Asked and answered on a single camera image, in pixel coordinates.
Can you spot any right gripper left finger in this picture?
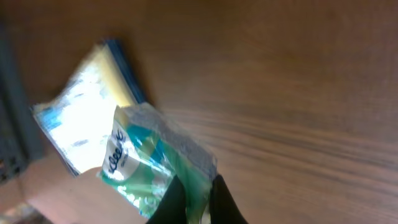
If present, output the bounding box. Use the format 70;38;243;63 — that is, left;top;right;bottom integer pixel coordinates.
146;176;187;224

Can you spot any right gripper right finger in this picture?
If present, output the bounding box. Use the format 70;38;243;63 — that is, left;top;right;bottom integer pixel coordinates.
209;174;248;224

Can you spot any cream snack bag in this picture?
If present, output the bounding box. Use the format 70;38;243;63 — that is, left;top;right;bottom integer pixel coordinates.
32;39;147;176

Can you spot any grey plastic basket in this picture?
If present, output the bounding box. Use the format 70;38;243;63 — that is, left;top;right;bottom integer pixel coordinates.
1;26;44;185

